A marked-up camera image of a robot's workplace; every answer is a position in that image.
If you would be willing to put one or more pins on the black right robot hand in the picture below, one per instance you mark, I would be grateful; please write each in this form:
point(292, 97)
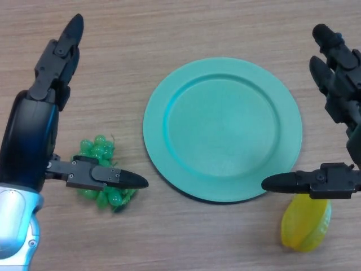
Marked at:
point(341, 90)

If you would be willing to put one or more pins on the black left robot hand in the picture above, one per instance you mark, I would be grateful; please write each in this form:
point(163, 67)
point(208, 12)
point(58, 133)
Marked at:
point(31, 135)

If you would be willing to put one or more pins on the green grapes bunch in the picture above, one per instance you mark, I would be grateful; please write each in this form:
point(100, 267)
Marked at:
point(97, 149)

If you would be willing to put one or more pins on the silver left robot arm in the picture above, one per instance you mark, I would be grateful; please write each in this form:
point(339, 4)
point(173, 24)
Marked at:
point(17, 228)

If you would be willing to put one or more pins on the green round plate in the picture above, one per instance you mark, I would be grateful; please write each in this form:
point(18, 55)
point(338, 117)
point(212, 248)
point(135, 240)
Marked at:
point(222, 129)

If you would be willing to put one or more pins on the yellow starfruit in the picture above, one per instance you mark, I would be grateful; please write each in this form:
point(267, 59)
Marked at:
point(306, 224)

